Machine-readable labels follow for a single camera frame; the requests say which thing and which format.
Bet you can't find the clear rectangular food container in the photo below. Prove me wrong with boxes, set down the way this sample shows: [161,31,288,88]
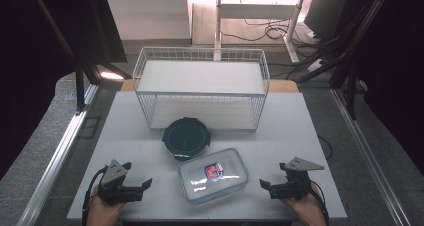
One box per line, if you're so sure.
[176,147,250,205]

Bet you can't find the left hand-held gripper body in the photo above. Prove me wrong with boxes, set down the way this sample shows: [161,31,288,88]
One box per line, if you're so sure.
[96,159,144,206]

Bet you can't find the white wire shelf rack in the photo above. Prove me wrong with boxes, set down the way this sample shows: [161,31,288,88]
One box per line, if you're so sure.
[132,46,270,132]

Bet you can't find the black metal stand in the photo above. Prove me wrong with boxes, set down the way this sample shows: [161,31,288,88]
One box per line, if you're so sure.
[74,60,133,115]
[328,0,391,120]

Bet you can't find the person's left hand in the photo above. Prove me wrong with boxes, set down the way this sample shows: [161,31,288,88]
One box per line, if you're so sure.
[87,194,126,226]

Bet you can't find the wooden table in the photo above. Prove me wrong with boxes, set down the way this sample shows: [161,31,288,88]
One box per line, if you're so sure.
[119,79,299,94]

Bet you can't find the hand-held gripper cable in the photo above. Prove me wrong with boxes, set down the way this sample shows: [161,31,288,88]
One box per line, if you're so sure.
[308,180,331,226]
[81,165,109,226]

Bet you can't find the black floor cables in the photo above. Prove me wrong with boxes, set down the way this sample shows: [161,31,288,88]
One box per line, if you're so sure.
[219,17,321,50]

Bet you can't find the black round food container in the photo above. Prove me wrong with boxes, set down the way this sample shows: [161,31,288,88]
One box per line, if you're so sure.
[161,116,212,162]

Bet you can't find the white cabinet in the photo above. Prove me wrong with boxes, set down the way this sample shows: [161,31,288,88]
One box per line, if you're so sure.
[104,0,193,42]

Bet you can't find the right hand-held gripper cable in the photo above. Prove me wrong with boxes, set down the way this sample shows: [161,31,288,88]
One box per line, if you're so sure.
[308,180,331,226]

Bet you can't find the person's right hand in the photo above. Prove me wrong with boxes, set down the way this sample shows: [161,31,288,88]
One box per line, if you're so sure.
[281,185,327,226]

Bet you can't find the aluminium frame rail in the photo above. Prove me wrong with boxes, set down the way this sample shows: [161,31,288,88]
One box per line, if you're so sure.
[16,84,99,226]
[331,88,413,226]

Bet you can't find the thin black cable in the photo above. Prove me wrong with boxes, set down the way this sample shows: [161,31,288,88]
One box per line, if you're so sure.
[317,135,334,161]

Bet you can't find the white desk frame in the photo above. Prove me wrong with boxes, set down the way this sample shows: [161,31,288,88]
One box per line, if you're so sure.
[214,0,306,64]

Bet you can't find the left hand-held gripper cable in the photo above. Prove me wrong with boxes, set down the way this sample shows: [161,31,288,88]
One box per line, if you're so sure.
[81,165,109,226]

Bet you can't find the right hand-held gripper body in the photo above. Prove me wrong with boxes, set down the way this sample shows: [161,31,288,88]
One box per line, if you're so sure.
[269,156,325,200]

